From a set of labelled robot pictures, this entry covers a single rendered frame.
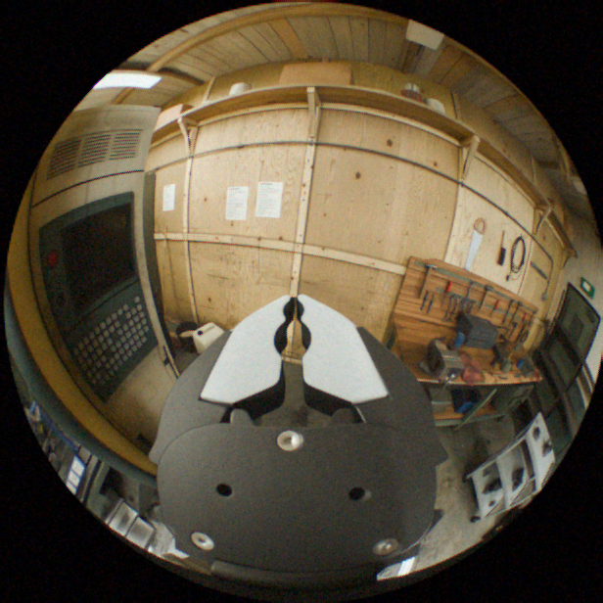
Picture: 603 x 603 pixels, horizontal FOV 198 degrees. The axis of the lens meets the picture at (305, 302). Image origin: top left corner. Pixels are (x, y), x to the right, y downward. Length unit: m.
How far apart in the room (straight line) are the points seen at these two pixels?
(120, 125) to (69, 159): 0.23
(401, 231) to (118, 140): 1.76
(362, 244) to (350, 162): 0.65
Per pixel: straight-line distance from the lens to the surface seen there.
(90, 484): 1.19
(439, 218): 1.69
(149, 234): 2.64
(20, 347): 0.34
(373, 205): 1.54
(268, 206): 1.66
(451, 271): 1.73
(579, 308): 3.71
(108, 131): 0.88
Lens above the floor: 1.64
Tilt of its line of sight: 29 degrees down
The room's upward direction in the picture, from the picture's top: 8 degrees clockwise
